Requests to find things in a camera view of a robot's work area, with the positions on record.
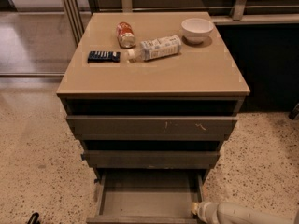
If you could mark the metal railing frame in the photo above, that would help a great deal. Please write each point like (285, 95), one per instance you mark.
(224, 12)

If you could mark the red soda can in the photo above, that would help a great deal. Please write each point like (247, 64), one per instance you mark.
(125, 35)

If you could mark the grey bottom drawer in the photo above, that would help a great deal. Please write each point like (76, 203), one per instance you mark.
(147, 197)

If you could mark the dark blue snack packet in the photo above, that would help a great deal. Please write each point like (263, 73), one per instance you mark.
(104, 56)

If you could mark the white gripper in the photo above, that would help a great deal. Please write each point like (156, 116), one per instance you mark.
(206, 209)

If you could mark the clear plastic bottle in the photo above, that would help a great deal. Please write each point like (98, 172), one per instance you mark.
(158, 48)

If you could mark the white ceramic bowl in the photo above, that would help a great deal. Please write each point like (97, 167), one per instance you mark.
(196, 30)

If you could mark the black object bottom left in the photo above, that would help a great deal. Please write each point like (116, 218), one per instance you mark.
(34, 219)

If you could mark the grey drawer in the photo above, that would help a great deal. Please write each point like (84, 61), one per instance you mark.
(191, 128)
(147, 197)
(151, 159)

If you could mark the dark object right edge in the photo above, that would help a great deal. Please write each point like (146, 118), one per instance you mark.
(295, 112)

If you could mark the grey top drawer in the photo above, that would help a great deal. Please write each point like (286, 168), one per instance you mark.
(191, 128)

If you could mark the grey three-drawer cabinet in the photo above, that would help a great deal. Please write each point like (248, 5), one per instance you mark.
(202, 80)

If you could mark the grey middle drawer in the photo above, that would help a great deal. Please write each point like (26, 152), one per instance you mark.
(151, 159)

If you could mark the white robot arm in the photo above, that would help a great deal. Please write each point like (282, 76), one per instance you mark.
(231, 213)

